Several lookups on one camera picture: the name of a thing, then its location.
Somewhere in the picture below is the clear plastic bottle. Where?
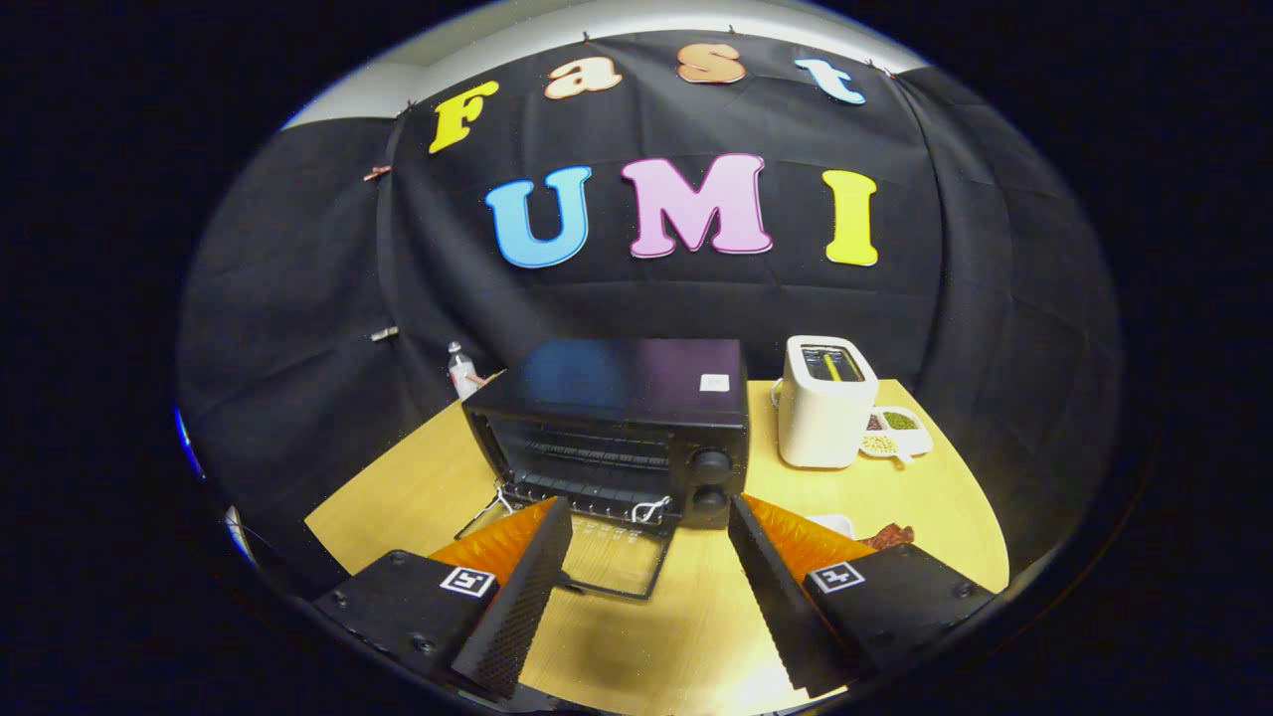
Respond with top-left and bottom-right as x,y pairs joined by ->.
447,341 -> 480,402

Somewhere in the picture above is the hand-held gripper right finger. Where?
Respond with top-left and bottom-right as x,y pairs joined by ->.
729,494 -> 996,699

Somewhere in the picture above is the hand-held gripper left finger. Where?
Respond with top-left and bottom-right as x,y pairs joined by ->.
313,496 -> 575,700

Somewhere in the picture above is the white divided bean dish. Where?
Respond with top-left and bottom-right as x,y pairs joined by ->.
860,406 -> 936,466

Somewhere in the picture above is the black toaster oven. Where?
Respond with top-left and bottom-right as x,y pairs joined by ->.
455,337 -> 751,604

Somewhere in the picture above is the white pop-up toaster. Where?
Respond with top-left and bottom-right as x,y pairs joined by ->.
777,335 -> 880,470

